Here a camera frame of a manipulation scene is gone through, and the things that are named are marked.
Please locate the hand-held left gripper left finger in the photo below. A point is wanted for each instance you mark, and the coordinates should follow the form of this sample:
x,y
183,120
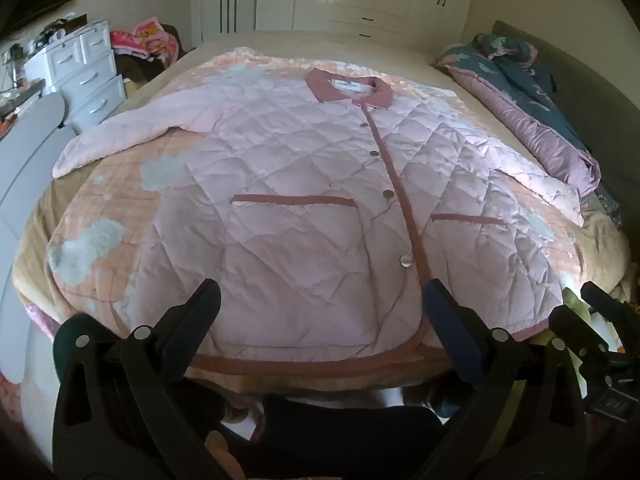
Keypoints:
x,y
192,330

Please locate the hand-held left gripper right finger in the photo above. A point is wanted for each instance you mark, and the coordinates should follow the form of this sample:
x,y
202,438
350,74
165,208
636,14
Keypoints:
x,y
450,330

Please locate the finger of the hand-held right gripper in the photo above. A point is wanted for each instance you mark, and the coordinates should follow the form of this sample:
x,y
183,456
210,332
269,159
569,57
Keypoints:
x,y
612,310
575,332

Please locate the pink quilted jacket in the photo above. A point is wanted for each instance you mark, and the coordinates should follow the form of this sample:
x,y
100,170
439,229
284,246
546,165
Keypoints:
x,y
300,185

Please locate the dark clothes pile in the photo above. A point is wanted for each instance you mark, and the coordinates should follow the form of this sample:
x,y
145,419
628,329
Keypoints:
x,y
135,67

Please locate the yellow-green cloth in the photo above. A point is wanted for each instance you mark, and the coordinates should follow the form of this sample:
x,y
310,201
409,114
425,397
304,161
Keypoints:
x,y
590,377

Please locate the peach printed blanket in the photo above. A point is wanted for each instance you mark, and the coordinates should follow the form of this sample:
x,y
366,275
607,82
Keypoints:
x,y
100,240

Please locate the person's dark trousers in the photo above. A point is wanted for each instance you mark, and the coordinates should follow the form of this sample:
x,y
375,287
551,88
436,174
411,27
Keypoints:
x,y
325,440

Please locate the grey-green headboard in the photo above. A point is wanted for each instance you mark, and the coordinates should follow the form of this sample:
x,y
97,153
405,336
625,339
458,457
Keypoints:
x,y
590,90

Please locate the white scalloped panel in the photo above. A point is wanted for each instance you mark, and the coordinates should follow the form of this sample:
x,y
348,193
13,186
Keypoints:
x,y
30,170

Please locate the blue floral duvet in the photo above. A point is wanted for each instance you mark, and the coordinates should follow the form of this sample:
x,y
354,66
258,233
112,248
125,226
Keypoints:
x,y
520,90

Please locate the white chest of drawers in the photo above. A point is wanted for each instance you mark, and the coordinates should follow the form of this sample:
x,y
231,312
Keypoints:
x,y
85,75

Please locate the cluttered side table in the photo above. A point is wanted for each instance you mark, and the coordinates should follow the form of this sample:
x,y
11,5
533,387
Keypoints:
x,y
20,95

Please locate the pink floral cloth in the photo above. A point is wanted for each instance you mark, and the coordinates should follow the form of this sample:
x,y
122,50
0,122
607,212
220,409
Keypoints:
x,y
150,40

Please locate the bed with beige sheet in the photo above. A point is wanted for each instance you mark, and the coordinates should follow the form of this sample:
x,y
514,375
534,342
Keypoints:
x,y
350,45

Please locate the small dark clutter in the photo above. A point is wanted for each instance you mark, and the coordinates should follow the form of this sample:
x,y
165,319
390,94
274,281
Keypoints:
x,y
57,30

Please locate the white door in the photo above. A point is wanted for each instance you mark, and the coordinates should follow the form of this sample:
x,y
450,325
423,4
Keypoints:
x,y
245,5

